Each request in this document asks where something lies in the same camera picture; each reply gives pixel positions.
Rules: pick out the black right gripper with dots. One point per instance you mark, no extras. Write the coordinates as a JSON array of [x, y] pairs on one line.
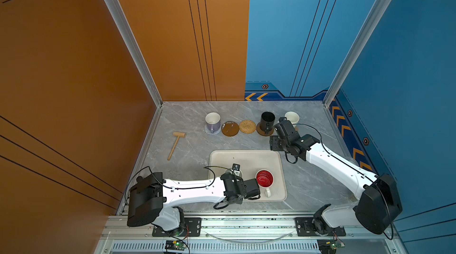
[[273, 140]]

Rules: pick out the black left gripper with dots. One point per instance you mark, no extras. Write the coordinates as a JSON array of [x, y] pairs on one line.
[[240, 202]]

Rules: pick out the white ribbed mug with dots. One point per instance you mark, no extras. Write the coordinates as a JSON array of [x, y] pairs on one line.
[[238, 173]]

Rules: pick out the cream white mug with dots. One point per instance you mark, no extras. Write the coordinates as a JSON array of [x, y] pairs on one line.
[[293, 117]]

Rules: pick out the red interior white mug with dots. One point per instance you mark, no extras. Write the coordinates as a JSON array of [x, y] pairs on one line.
[[265, 179]]

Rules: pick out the black mug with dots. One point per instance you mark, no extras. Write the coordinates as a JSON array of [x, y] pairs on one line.
[[267, 122]]

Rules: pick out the lavender mug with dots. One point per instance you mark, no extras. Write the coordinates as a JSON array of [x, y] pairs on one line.
[[212, 123]]

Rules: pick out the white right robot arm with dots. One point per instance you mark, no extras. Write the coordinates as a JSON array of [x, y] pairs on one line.
[[377, 202]]

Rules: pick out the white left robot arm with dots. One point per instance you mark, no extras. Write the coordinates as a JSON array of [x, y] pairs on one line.
[[157, 201]]

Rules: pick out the beige serving tray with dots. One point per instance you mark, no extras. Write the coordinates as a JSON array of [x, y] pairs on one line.
[[251, 162]]

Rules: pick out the round brown wooden coaster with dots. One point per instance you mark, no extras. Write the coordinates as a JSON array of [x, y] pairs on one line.
[[262, 133]]

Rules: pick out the round woven rattan coaster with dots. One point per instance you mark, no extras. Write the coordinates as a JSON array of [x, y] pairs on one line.
[[247, 126]]

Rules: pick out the glossy dark brown coaster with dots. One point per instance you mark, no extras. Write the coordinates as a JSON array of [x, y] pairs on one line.
[[230, 128]]

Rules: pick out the green circuit board left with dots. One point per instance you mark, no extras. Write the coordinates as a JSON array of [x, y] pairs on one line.
[[176, 247]]

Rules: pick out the circuit board right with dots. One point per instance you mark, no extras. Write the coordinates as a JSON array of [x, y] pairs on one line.
[[330, 246]]

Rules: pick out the aluminium front rail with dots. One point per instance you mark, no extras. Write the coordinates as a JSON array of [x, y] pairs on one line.
[[243, 233]]

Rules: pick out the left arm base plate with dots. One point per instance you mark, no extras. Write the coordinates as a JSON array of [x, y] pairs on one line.
[[192, 229]]

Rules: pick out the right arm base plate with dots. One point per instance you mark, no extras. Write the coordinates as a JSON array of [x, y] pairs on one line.
[[309, 226]]

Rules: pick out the aluminium corner post right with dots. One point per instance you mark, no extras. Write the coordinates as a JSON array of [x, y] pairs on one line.
[[374, 16]]

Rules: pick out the aluminium corner post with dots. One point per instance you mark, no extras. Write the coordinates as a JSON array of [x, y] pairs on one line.
[[374, 16], [122, 24]]

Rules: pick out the aluminium corner post left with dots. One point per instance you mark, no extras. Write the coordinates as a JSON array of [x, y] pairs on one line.
[[122, 24]]

